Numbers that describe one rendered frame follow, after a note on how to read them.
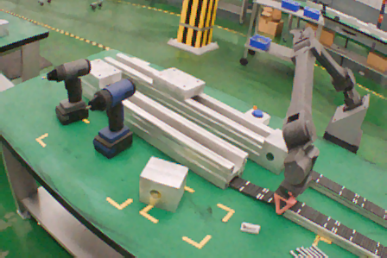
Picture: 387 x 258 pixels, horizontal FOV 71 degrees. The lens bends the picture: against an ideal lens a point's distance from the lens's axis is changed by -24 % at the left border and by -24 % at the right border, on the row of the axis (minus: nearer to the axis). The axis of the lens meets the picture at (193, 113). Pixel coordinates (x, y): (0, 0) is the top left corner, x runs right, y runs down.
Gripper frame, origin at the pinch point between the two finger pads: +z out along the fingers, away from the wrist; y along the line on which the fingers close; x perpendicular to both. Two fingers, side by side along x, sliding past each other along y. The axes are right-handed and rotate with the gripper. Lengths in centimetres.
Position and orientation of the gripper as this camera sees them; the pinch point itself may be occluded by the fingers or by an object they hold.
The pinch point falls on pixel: (285, 204)
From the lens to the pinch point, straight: 96.5
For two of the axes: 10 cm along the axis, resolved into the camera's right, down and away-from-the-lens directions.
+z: -1.7, 8.6, 4.7
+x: 7.5, 4.2, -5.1
